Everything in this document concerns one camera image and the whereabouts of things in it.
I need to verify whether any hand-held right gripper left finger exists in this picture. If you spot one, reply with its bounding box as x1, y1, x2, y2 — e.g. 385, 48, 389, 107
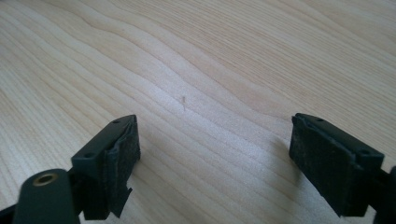
70, 114, 142, 221

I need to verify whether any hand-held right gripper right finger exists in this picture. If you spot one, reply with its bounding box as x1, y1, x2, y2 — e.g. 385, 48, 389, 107
288, 112, 386, 218

